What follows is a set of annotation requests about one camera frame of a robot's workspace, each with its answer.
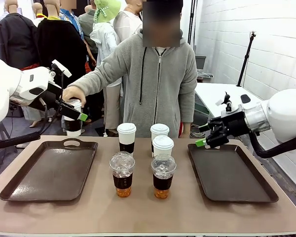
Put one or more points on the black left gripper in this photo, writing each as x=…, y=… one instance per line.
x=53, y=95

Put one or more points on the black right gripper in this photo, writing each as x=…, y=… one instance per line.
x=229, y=126

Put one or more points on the white lidded paper coffee cup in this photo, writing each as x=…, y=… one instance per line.
x=126, y=135
x=159, y=129
x=162, y=146
x=72, y=128

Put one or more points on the clear domed iced tea cup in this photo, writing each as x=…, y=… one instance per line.
x=122, y=170
x=162, y=172

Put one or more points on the person's left forearm gray sleeve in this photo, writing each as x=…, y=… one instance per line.
x=188, y=108

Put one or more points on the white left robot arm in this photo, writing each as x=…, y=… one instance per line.
x=0, y=86

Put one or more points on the person's right forearm gray sleeve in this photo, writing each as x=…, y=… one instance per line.
x=93, y=76

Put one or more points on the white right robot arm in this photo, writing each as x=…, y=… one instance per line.
x=286, y=111

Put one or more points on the person's left hand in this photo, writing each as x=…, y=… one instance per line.
x=185, y=130

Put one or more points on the person's right hand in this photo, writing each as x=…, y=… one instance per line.
x=74, y=92

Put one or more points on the white side table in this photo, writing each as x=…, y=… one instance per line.
x=212, y=91

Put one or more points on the person in gray zip hoodie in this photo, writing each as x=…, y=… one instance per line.
x=160, y=93

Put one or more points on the mannequin in black yellow-collared robe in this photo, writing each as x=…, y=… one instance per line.
x=59, y=44

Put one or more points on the grey plastic bin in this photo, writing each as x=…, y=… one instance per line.
x=200, y=63

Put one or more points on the mannequin in white jacket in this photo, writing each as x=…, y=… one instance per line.
x=104, y=39

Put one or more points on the mannequin in olive jacket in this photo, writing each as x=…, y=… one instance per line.
x=87, y=24

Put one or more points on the mannequin in dark jacket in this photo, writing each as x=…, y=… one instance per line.
x=14, y=37

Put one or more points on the figure in blue patterned shirt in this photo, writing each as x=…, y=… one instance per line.
x=70, y=17

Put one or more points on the mannequin with red yellow collar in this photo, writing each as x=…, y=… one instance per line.
x=38, y=10

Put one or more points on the green bucket hat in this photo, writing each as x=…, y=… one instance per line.
x=107, y=10

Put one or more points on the black upright poles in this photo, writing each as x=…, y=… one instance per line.
x=192, y=19

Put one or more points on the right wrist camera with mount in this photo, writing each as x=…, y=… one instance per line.
x=228, y=102

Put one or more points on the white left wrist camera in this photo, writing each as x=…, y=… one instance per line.
x=62, y=68

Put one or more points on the black camera tripod stand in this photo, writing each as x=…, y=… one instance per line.
x=246, y=58

